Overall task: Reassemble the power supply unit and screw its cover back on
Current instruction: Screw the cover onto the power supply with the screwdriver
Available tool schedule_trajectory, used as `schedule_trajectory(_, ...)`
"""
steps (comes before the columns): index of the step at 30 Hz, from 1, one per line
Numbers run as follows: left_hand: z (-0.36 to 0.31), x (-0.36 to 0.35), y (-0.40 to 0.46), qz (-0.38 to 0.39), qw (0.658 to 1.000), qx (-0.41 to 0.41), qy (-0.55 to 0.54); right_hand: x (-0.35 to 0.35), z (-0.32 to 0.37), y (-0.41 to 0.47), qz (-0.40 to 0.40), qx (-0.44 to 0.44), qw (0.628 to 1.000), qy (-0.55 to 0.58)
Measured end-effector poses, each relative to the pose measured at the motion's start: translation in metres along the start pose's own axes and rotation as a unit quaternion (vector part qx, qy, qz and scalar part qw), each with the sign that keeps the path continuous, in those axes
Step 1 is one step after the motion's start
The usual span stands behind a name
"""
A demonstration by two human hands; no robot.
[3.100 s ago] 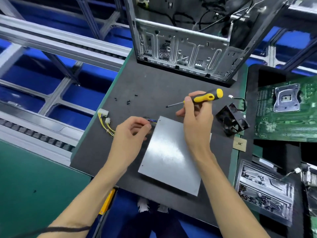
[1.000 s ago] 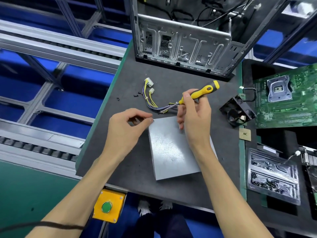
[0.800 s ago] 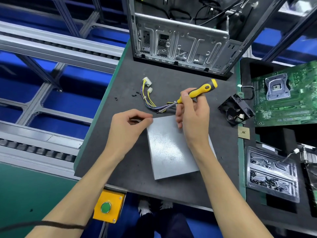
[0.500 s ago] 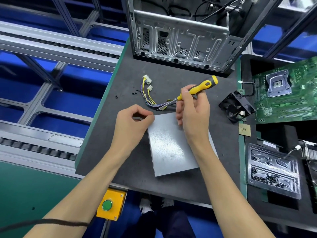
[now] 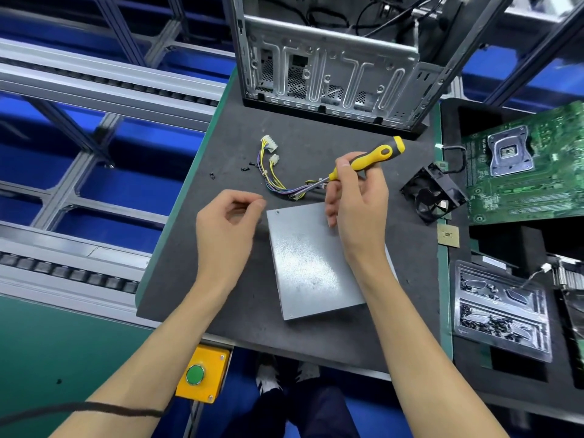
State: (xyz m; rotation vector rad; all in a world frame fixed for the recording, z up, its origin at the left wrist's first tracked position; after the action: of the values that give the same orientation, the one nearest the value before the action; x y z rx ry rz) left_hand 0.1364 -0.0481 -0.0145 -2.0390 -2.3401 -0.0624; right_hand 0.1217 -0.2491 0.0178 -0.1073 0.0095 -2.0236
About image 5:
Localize person's right hand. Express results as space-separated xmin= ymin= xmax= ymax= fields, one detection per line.
xmin=324 ymin=151 xmax=392 ymax=274

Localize person's left hand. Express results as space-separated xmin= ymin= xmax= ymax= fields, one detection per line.
xmin=194 ymin=189 xmax=268 ymax=297

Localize yellow handled screwdriver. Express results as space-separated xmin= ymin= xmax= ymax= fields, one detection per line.
xmin=305 ymin=136 xmax=408 ymax=192

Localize grey power supply cover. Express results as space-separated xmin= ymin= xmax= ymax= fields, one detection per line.
xmin=265 ymin=201 xmax=400 ymax=322

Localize small black screws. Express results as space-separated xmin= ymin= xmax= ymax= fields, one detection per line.
xmin=212 ymin=158 xmax=259 ymax=179

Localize person's right forearm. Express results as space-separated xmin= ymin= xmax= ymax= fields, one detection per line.
xmin=356 ymin=260 xmax=510 ymax=438

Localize person's left forearm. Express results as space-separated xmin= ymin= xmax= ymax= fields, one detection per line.
xmin=50 ymin=282 xmax=229 ymax=438

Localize person's left shoe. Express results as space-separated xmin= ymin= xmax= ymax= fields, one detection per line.
xmin=255 ymin=353 xmax=282 ymax=396

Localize person's shoe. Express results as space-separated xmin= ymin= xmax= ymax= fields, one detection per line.
xmin=294 ymin=360 xmax=321 ymax=384
xmin=255 ymin=353 xmax=282 ymax=396

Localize person's right shoe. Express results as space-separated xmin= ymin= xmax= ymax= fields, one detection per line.
xmin=294 ymin=360 xmax=321 ymax=384

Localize person's dark trousers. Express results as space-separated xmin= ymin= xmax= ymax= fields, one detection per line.
xmin=223 ymin=374 xmax=361 ymax=438

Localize black cooling fan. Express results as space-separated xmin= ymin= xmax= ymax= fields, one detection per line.
xmin=400 ymin=143 xmax=469 ymax=224

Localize small square processor chip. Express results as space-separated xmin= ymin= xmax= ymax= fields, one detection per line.
xmin=436 ymin=222 xmax=461 ymax=249

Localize black foam work mat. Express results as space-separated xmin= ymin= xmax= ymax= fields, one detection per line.
xmin=135 ymin=72 xmax=456 ymax=380

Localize yellow button box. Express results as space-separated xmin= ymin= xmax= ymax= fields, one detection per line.
xmin=175 ymin=344 xmax=233 ymax=404

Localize black foam parts tray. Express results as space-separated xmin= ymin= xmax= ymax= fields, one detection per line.
xmin=438 ymin=96 xmax=584 ymax=425

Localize silver computer tower chassis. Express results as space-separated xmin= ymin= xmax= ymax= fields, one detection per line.
xmin=221 ymin=0 xmax=516 ymax=141

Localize clear plastic screw tray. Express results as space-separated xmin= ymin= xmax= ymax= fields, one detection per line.
xmin=451 ymin=260 xmax=554 ymax=364

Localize green motherboard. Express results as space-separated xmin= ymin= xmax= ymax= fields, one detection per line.
xmin=462 ymin=100 xmax=584 ymax=226

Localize silver heatsink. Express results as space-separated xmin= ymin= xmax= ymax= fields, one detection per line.
xmin=552 ymin=258 xmax=584 ymax=293

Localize black hard disk drive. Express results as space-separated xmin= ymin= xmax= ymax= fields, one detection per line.
xmin=561 ymin=287 xmax=584 ymax=389

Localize aluminium conveyor frame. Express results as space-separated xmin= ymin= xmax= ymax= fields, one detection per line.
xmin=0 ymin=0 xmax=584 ymax=329

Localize thin black cable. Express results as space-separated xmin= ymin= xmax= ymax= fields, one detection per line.
xmin=0 ymin=401 xmax=170 ymax=427

